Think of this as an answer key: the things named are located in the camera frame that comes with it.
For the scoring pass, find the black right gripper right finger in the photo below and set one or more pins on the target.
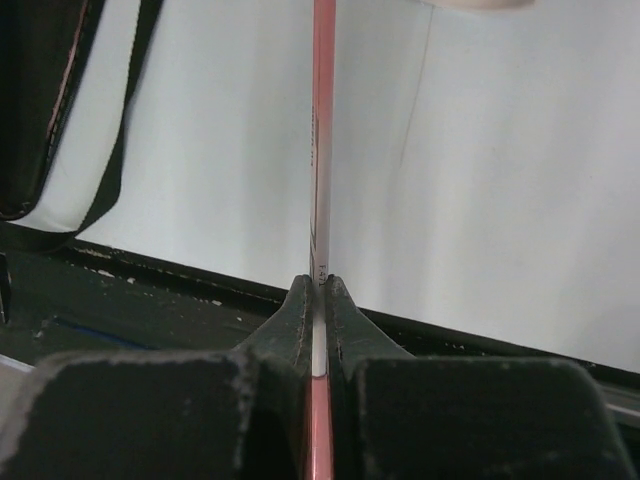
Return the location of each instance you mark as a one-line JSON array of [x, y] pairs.
[[398, 416]]

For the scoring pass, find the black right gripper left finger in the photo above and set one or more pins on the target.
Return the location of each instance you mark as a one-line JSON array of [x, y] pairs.
[[170, 414]]

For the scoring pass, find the pink badminton racket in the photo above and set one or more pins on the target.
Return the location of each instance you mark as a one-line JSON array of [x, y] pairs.
[[320, 457]]

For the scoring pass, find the pink racket cover bag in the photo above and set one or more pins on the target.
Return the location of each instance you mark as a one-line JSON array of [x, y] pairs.
[[69, 72]]

